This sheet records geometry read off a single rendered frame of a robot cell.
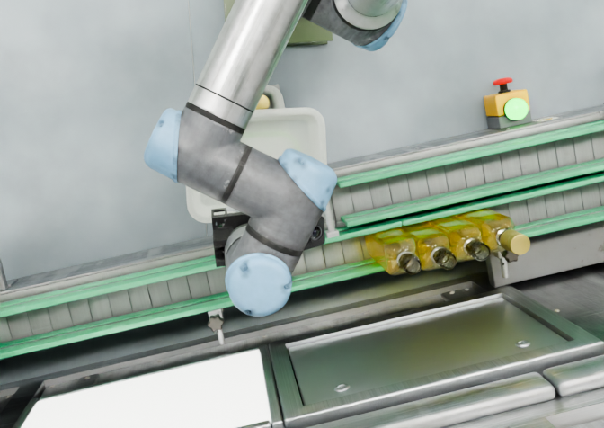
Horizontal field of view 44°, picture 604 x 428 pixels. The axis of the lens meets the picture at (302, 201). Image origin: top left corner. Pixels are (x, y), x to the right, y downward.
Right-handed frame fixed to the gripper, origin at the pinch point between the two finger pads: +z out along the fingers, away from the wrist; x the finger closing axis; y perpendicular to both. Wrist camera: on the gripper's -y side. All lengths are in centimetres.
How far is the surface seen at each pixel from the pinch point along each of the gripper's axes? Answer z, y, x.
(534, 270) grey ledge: 20, -55, 24
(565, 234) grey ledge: 21, -62, 17
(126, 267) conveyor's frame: 21.4, 25.0, 13.6
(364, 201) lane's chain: 22.0, -21.7, 6.1
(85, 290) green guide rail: 14.2, 31.6, 14.8
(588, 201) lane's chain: 21, -67, 11
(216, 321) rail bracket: 7.3, 8.9, 20.9
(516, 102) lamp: 27, -54, -10
